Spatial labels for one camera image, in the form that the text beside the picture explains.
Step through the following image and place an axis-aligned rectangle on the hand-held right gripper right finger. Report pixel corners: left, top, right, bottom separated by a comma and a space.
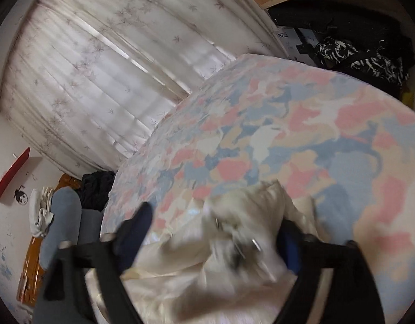
273, 219, 385, 324

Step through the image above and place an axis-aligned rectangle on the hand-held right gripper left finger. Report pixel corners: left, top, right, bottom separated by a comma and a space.
34, 202, 154, 324

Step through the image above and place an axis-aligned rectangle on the white shiny puffer jacket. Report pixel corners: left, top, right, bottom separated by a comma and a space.
86, 180, 319, 324

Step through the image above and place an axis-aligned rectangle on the grey-blue rolled pillow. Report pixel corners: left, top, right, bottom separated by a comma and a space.
39, 187, 83, 267
77, 209, 103, 247

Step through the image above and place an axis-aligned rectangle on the black clothing heap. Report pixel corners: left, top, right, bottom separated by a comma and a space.
80, 171, 115, 210

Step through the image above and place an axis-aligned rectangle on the pile of white cloths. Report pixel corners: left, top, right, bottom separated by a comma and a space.
29, 187, 54, 237

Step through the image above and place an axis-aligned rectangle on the wooden headboard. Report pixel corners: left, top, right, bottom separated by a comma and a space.
16, 174, 80, 308

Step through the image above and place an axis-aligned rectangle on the pastel patterned bedspread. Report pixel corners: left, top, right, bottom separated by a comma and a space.
99, 54, 415, 324

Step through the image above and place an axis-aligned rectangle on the white leaf print curtain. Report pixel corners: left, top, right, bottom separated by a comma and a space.
0, 0, 289, 173

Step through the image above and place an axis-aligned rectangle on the white labelled box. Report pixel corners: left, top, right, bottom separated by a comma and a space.
277, 27, 316, 63

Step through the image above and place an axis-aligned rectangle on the cartoon face wall sticker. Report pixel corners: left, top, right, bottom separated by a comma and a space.
14, 185, 29, 207

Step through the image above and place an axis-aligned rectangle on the red wall shelf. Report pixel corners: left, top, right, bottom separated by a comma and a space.
0, 147, 31, 200

